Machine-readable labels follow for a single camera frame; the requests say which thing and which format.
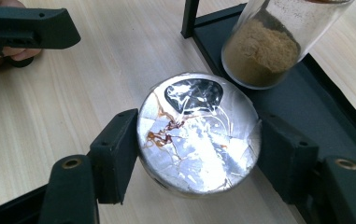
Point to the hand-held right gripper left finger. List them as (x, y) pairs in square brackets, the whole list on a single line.
[(115, 155)]

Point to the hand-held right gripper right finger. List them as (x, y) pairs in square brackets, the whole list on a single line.
[(286, 158)]

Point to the black metal two-tier rack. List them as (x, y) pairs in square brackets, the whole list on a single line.
[(278, 99)]

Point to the small silver-lid orange jar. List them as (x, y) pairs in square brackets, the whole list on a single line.
[(197, 133)]

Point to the tall white-lid powder jar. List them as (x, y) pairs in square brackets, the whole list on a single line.
[(259, 53)]

